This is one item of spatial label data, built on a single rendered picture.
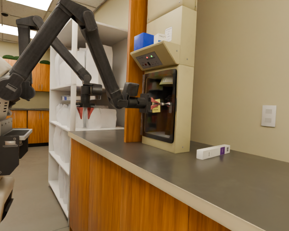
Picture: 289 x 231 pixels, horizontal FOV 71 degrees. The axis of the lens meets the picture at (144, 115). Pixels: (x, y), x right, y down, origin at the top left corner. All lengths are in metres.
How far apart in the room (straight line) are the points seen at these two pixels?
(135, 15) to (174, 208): 1.16
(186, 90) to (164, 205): 0.61
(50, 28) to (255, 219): 0.85
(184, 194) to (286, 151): 0.73
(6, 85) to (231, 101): 1.18
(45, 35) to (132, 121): 0.76
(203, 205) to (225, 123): 0.87
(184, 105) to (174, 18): 0.47
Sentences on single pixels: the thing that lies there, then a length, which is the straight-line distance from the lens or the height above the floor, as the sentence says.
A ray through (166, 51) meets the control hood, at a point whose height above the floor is 1.46.
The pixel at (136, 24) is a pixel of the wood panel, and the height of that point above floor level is 1.71.
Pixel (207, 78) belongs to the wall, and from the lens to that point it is 1.53.
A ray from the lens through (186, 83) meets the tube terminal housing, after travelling 1.14.
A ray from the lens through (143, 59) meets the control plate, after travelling 1.25.
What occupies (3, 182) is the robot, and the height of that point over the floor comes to 0.80.
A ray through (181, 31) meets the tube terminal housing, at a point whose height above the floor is 1.58.
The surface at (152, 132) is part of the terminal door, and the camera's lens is 1.23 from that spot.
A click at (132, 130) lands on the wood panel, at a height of 1.02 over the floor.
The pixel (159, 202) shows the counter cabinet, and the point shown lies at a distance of 0.83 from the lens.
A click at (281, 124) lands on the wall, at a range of 1.27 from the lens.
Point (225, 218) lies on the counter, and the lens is 0.60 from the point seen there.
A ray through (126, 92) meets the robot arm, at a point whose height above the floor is 1.25.
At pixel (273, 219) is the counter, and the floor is 0.94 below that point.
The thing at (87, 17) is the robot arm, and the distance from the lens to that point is 0.87.
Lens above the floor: 1.19
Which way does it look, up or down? 3 degrees down
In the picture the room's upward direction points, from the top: 2 degrees clockwise
